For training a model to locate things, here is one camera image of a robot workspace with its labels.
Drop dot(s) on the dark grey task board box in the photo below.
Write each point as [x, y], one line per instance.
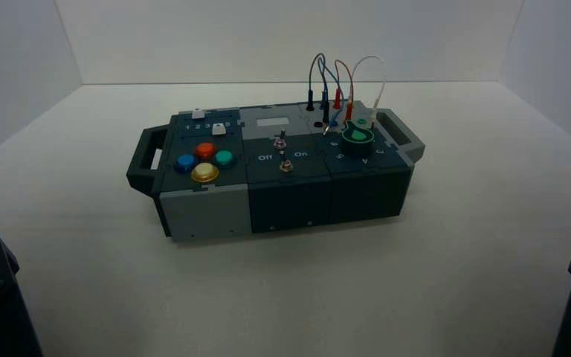
[290, 202]

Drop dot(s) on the green push button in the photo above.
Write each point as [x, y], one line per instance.
[224, 157]

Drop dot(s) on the yellow push button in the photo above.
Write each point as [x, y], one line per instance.
[204, 172]

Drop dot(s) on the green black rotary knob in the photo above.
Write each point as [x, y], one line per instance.
[357, 139]

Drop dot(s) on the white slider knob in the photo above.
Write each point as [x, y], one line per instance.
[219, 129]
[198, 114]

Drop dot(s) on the red push button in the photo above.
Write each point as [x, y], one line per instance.
[206, 150]

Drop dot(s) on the blue push button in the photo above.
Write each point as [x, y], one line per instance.
[185, 162]

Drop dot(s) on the metal toggle switch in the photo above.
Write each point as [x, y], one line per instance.
[285, 165]
[280, 141]

